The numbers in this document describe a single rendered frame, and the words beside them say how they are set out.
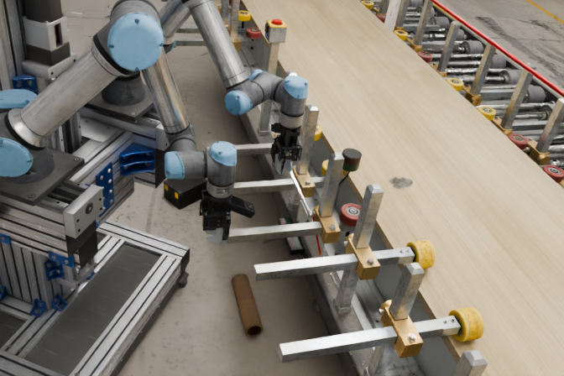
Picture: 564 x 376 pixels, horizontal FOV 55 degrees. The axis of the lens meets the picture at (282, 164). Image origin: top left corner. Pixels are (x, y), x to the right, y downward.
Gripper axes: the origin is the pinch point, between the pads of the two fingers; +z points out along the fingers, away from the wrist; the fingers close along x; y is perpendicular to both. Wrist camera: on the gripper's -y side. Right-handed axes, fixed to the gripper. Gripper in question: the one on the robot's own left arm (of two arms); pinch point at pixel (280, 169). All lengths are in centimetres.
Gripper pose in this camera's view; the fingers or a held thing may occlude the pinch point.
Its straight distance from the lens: 186.5
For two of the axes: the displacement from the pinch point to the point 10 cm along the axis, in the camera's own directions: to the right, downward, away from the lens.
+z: -1.3, 8.2, 5.7
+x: 9.6, -0.6, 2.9
